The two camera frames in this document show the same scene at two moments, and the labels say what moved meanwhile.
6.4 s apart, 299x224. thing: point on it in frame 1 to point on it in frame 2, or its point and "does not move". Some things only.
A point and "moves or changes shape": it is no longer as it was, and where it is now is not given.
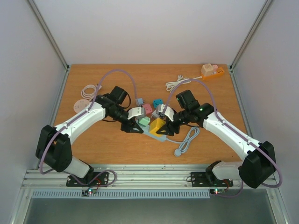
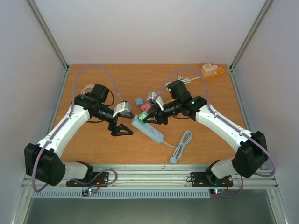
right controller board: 217,191 does not move
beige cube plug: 207,69 does not move
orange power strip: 220,71 does not move
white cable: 180,80 does not move
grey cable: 193,133 to 187,136
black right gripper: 172,124 to 157,113
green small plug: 145,121 moves or changes shape
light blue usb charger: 139,101 does not move
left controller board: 88,192 does not move
